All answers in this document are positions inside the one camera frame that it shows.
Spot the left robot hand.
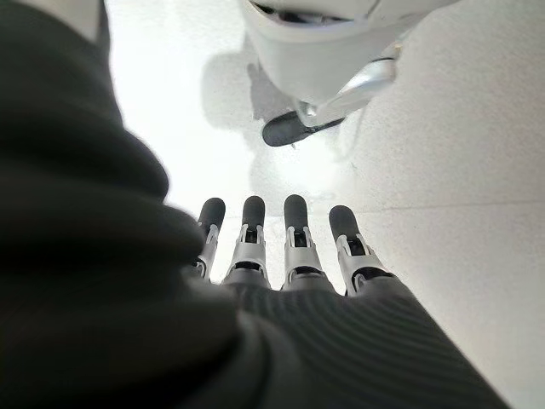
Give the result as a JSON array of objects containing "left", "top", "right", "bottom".
[{"left": 0, "top": 0, "right": 512, "bottom": 409}]

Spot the black left robot foot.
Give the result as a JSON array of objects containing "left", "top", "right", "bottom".
[{"left": 261, "top": 111, "right": 347, "bottom": 148}]

